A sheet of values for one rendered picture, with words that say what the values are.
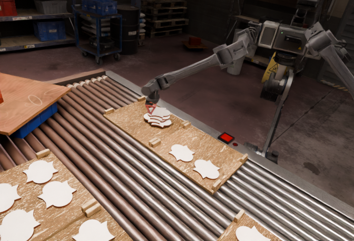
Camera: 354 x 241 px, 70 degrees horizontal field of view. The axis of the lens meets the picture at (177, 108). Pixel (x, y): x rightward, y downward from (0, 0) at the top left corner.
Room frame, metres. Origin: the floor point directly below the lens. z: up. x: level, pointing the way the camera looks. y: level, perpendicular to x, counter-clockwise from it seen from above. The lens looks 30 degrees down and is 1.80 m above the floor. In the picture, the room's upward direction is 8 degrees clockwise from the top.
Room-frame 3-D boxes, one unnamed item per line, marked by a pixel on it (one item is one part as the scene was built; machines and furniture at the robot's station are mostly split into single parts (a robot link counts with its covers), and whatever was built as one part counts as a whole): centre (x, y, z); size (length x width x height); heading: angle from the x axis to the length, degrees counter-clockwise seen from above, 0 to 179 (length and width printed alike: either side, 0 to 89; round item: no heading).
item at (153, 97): (1.33, 0.15, 1.10); 0.10 x 0.07 x 0.07; 177
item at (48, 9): (4.96, 2.66, 0.76); 0.50 x 0.36 x 0.24; 146
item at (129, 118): (1.30, 0.18, 0.93); 0.41 x 0.35 x 0.02; 53
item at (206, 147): (1.05, -0.15, 0.93); 0.41 x 0.35 x 0.02; 53
